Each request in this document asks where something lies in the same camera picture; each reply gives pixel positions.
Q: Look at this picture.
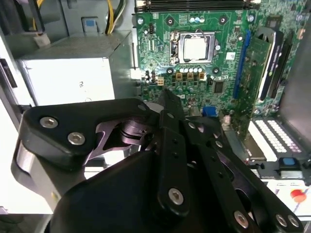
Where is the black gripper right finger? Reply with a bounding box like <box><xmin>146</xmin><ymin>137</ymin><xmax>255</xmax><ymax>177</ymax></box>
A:
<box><xmin>183</xmin><ymin>116</ymin><xmax>304</xmax><ymax>233</ymax></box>

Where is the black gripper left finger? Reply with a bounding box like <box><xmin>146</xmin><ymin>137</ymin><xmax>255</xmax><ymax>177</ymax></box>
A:
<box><xmin>18</xmin><ymin>89</ymin><xmax>190</xmax><ymax>217</ymax></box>

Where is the metal socket cover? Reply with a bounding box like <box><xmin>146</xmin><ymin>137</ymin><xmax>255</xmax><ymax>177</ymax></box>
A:
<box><xmin>178</xmin><ymin>31</ymin><xmax>216</xmax><ymax>65</ymax></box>

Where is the silver CPU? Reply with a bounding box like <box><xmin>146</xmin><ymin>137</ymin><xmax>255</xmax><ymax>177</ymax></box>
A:
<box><xmin>182</xmin><ymin>36</ymin><xmax>210</xmax><ymax>61</ymax></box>

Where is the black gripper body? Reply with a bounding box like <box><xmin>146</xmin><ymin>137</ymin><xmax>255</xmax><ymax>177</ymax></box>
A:
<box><xmin>48</xmin><ymin>150</ymin><xmax>234</xmax><ymax>233</ymax></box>

